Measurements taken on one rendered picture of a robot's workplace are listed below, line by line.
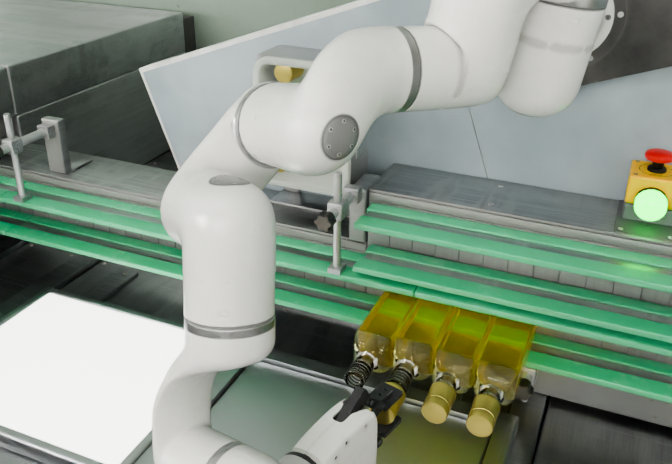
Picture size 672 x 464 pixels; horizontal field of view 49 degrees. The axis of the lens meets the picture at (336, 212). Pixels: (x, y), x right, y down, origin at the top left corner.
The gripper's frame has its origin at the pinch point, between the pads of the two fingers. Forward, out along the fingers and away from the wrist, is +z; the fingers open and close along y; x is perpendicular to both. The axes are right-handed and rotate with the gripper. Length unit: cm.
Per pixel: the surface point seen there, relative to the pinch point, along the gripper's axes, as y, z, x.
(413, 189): 15.3, 30.4, 16.0
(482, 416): 1.1, 5.4, -10.9
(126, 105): 4, 51, 117
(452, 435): -13.0, 14.2, -2.7
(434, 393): 1.2, 5.3, -4.1
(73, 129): 4, 32, 112
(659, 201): 19.7, 39.4, -18.3
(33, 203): 5, 2, 80
